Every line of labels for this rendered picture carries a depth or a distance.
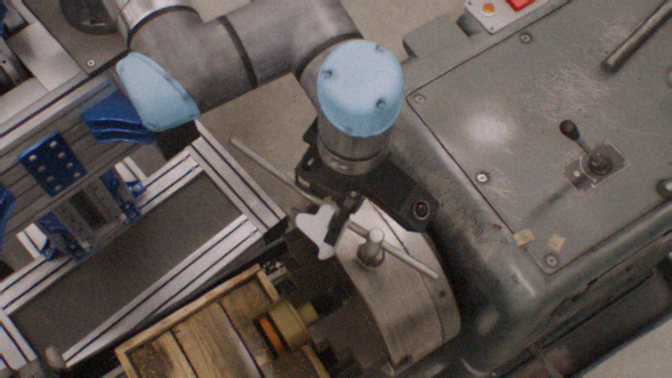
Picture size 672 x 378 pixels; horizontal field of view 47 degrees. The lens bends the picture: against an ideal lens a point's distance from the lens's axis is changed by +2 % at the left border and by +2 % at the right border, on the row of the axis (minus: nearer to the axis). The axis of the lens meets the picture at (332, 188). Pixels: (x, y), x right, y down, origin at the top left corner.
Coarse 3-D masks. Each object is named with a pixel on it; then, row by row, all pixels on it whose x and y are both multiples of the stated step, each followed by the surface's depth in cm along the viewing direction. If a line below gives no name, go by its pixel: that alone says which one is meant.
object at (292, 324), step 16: (272, 304) 121; (288, 304) 118; (304, 304) 120; (256, 320) 119; (272, 320) 118; (288, 320) 118; (304, 320) 119; (272, 336) 117; (288, 336) 117; (304, 336) 118; (272, 352) 118
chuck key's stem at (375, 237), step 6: (372, 228) 102; (378, 228) 102; (372, 234) 102; (378, 234) 102; (384, 234) 102; (366, 240) 105; (372, 240) 102; (378, 240) 102; (366, 246) 105; (372, 246) 103; (366, 252) 110; (372, 252) 106; (372, 258) 110
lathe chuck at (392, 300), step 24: (360, 216) 113; (360, 240) 111; (336, 264) 114; (360, 264) 109; (384, 264) 109; (360, 288) 108; (384, 288) 109; (408, 288) 110; (360, 312) 116; (384, 312) 109; (408, 312) 110; (432, 312) 112; (384, 336) 110; (408, 336) 112; (432, 336) 115; (408, 360) 118
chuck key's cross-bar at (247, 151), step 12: (240, 144) 102; (252, 156) 103; (264, 168) 103; (276, 168) 103; (288, 180) 103; (300, 192) 103; (360, 228) 104; (384, 240) 103; (396, 252) 103; (408, 264) 103; (420, 264) 102; (432, 276) 102
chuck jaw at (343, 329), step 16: (320, 320) 119; (336, 320) 119; (352, 320) 119; (320, 336) 118; (336, 336) 118; (352, 336) 117; (368, 336) 117; (320, 352) 120; (336, 352) 117; (352, 352) 117; (368, 352) 116; (384, 352) 116; (368, 368) 115
